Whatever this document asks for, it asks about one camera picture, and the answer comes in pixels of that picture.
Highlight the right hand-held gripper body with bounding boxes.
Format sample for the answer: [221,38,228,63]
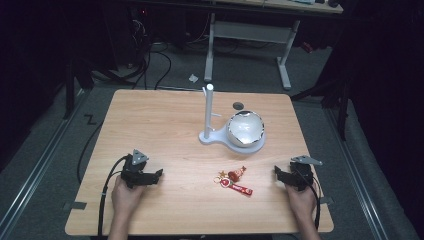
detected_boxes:
[282,154,324,192]

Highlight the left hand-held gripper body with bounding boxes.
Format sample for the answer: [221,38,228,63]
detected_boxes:
[120,148,158,190]

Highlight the red keychain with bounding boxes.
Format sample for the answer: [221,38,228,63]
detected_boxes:
[213,165,254,197]

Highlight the person's left hand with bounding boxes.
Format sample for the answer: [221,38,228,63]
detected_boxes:
[110,175,148,218]

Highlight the person's right hand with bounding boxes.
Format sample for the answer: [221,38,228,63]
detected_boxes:
[284,180,318,222]

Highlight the white silver-rimmed bowl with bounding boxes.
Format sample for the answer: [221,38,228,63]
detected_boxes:
[226,110,266,149]

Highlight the white stand with pole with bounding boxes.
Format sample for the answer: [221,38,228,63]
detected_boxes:
[198,83,267,155]

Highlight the black metal stand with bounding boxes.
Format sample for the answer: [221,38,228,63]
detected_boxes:
[62,58,96,120]
[289,49,354,142]

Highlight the wooden desk with white legs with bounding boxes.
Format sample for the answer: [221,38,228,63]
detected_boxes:
[202,0,345,92]

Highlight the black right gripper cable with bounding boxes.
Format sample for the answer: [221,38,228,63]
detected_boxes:
[293,168,323,231]

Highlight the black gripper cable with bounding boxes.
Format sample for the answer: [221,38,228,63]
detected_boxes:
[97,154,130,240]
[293,168,323,231]

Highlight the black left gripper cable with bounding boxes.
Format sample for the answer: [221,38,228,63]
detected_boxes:
[97,154,130,240]

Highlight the metal floor rail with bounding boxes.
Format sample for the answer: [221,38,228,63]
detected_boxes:
[325,108,391,240]
[0,87,88,234]

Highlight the black floor cables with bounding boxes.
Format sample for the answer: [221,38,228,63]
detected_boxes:
[89,16,174,91]

